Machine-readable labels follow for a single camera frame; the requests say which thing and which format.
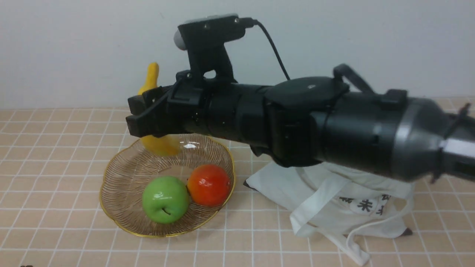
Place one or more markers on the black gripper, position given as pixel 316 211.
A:
pixel 171 110

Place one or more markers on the yellow banana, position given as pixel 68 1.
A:
pixel 163 146

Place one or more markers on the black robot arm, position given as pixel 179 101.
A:
pixel 306 121

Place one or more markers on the transparent gold-rimmed fruit bowl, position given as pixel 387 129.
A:
pixel 130 171

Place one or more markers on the white cloth bag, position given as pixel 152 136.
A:
pixel 337 202

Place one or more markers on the red orange peach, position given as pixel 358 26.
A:
pixel 209 185

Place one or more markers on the green apple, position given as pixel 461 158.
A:
pixel 165 199

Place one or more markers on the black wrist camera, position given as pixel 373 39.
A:
pixel 204 41

